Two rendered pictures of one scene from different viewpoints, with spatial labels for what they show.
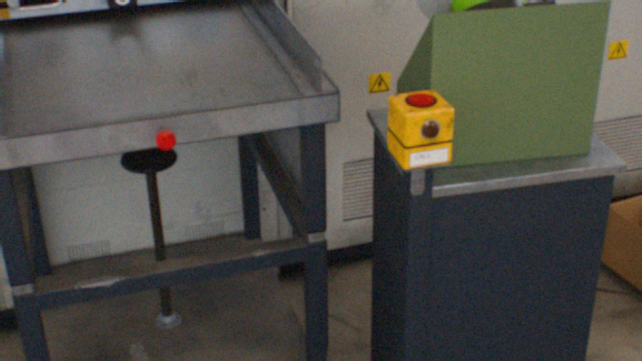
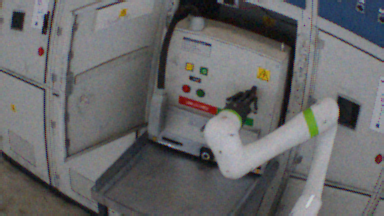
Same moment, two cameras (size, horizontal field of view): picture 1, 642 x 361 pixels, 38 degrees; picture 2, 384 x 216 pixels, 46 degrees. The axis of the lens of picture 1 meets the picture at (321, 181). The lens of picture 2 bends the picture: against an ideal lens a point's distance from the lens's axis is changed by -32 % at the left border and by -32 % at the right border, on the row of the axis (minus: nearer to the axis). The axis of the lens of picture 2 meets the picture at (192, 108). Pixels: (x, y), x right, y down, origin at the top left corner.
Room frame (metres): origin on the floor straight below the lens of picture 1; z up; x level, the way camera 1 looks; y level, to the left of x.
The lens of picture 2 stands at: (0.02, -0.82, 2.30)
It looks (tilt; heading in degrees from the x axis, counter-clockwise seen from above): 28 degrees down; 36
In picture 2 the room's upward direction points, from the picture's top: 8 degrees clockwise
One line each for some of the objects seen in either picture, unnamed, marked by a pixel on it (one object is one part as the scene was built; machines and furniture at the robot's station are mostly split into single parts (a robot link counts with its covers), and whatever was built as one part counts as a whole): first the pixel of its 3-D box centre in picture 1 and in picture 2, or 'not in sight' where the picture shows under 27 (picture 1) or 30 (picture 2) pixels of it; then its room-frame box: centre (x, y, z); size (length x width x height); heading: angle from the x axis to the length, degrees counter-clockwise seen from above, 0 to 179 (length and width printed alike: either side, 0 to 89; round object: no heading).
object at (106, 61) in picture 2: not in sight; (106, 66); (1.63, 0.81, 1.21); 0.63 x 0.07 x 0.74; 179
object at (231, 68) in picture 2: not in sight; (218, 97); (1.89, 0.42, 1.15); 0.48 x 0.01 x 0.48; 106
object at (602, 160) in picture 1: (488, 139); not in sight; (1.49, -0.30, 0.74); 0.37 x 0.32 x 0.02; 102
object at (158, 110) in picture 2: not in sight; (158, 112); (1.77, 0.60, 1.04); 0.08 x 0.05 x 0.17; 16
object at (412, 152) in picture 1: (419, 129); not in sight; (1.31, -0.16, 0.85); 0.08 x 0.08 x 0.10; 17
